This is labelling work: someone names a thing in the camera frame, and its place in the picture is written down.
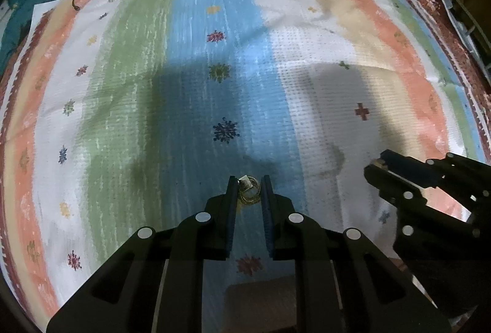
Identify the striped colourful cloth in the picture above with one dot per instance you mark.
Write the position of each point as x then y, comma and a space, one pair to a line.
120, 114

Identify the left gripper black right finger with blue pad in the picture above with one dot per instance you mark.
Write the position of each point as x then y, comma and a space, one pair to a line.
344, 283

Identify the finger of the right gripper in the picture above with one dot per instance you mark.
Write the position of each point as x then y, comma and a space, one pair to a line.
411, 169
393, 189

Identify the metal bed rail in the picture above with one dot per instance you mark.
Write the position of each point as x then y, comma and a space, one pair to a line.
471, 33

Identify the silver metal tin box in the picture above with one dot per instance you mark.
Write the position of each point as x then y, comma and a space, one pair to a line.
262, 306

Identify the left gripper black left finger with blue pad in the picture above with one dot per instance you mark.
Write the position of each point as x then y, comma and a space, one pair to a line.
153, 282

